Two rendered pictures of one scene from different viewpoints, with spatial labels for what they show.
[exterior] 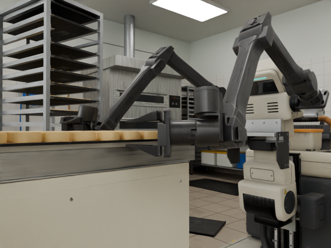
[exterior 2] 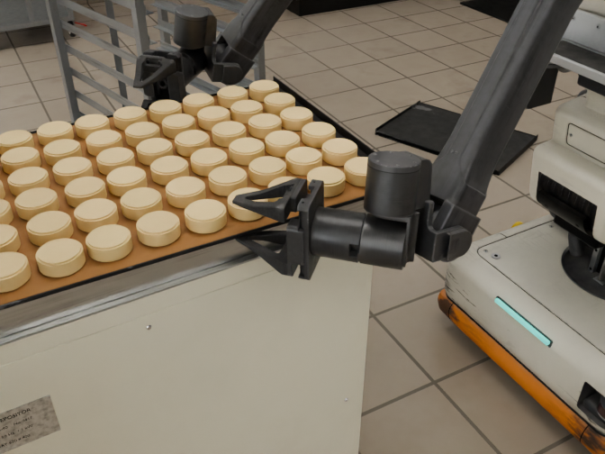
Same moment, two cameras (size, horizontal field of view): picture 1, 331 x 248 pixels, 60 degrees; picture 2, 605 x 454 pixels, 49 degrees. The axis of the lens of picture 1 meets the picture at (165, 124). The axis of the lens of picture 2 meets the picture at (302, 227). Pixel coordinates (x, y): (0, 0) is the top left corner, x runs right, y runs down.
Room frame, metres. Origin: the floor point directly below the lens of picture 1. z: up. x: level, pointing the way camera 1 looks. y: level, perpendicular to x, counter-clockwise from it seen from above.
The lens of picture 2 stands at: (0.02, -0.13, 1.35)
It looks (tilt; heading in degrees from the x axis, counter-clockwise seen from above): 35 degrees down; 12
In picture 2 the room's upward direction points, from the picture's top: straight up
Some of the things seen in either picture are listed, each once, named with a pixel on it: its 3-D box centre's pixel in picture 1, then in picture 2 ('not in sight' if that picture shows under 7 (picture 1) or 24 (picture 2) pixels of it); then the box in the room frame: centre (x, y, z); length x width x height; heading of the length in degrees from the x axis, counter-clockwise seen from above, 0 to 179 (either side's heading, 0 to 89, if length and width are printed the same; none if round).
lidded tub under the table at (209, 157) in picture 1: (215, 157); not in sight; (5.76, -0.99, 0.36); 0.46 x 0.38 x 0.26; 129
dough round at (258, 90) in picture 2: not in sight; (264, 90); (1.03, 0.16, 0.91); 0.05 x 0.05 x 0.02
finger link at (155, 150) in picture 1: (147, 139); (273, 232); (0.64, 0.04, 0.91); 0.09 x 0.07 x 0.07; 86
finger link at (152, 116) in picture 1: (146, 127); (272, 214); (0.64, 0.04, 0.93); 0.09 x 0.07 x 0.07; 86
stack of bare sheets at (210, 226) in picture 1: (189, 223); (456, 134); (2.78, -0.23, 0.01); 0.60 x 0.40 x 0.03; 64
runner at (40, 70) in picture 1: (25, 73); not in sight; (2.02, 0.99, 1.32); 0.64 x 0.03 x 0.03; 55
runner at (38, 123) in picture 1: (24, 124); not in sight; (2.02, 0.99, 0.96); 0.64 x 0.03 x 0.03; 55
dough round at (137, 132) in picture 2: not in sight; (142, 134); (0.83, 0.29, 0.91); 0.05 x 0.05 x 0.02
